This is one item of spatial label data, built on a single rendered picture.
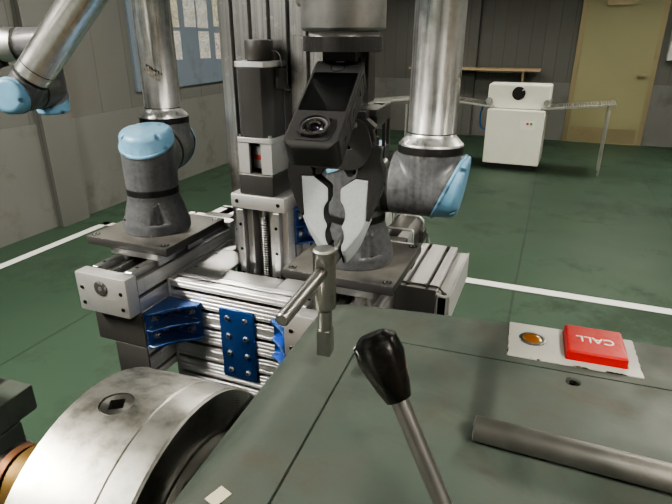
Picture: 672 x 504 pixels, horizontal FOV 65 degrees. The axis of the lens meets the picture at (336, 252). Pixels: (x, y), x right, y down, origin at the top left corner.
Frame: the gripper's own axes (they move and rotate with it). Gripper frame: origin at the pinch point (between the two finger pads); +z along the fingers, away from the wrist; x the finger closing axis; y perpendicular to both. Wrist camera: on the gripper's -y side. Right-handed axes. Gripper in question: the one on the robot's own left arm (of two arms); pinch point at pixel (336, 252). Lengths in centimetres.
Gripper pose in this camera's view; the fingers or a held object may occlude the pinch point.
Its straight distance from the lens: 52.9
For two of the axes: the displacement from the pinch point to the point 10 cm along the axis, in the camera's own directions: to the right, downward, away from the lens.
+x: -9.5, -1.2, 2.9
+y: 3.1, -3.6, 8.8
